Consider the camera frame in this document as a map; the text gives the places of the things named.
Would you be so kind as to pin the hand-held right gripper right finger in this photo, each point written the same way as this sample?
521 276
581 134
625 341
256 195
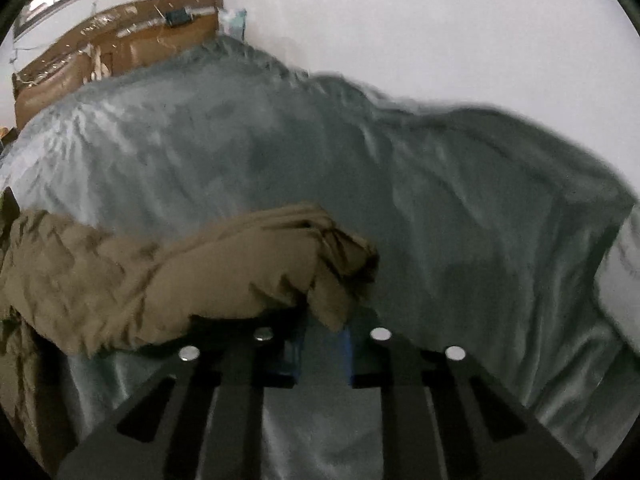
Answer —
348 355

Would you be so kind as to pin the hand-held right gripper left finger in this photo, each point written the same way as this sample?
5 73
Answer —
294 357

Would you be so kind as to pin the brown puffer jacket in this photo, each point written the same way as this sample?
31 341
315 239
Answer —
165 280

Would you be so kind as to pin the grey fleece blanket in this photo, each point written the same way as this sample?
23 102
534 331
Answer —
350 170

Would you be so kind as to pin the white bed sheet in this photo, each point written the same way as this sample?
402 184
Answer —
620 280

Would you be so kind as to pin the teal patterned pillow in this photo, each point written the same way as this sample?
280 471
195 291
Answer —
234 21

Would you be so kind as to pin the wooden headboard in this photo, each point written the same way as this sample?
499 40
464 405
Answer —
125 40

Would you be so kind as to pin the small dark box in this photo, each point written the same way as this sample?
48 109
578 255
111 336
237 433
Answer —
178 16

